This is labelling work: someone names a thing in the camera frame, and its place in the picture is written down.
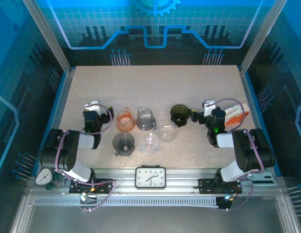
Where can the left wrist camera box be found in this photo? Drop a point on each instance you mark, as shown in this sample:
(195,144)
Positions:
(93,106)

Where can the clear glass beaker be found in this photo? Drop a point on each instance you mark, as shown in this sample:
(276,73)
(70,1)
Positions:
(148,143)

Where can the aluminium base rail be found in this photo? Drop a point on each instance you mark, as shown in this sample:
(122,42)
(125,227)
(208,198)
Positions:
(121,174)

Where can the orange coffee filter box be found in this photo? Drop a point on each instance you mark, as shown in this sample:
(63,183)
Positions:
(234,121)

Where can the smoke grey plastic carafe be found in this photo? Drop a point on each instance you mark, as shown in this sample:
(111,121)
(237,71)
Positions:
(145,120)

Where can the clear plastic carafe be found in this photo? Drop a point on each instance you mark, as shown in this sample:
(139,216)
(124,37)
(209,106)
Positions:
(167,132)

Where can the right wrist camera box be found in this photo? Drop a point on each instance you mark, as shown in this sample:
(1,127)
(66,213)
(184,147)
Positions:
(208,109)

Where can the olive green coffee dripper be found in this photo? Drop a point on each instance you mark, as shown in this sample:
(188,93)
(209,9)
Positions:
(179,111)

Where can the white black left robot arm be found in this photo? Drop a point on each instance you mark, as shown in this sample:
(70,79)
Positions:
(68,150)

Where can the small dark green object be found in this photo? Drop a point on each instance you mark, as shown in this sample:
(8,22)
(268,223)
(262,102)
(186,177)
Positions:
(52,183)

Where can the smoke grey coffee dripper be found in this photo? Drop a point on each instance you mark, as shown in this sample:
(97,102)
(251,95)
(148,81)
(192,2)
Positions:
(123,143)

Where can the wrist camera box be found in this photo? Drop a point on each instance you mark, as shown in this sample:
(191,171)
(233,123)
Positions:
(208,109)
(93,106)

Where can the grey desk calculator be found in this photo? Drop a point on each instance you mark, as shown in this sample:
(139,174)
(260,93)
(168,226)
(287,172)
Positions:
(264,180)

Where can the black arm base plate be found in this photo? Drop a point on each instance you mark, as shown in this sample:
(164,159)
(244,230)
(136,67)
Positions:
(104,185)
(206,187)

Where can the black rectangular analog clock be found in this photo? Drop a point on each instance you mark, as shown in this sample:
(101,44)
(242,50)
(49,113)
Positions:
(150,177)

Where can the aluminium frame post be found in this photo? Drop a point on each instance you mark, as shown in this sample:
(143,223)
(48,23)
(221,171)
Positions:
(49,36)
(261,36)

